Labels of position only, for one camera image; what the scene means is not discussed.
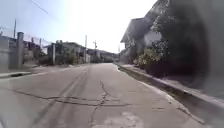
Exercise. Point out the row of buildings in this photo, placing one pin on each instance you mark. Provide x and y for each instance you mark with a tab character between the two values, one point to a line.
103	56

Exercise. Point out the grey concrete road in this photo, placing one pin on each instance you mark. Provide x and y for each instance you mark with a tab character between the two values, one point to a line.
100	83

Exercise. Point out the utility pole with crossarms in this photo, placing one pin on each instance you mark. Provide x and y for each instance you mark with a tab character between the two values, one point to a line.
95	46

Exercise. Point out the building with gabled roof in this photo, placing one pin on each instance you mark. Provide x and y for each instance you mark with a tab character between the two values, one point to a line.
136	33

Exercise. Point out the bushes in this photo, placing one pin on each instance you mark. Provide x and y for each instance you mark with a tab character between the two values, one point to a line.
173	50

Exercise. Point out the concrete sidewalk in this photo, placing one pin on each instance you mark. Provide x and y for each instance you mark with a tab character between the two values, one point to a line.
186	82

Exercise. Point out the concrete kerb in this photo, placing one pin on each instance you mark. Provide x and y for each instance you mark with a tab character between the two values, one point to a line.
200	94
13	74

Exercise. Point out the grey wall with gate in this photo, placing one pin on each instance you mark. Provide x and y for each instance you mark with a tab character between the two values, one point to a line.
11	53

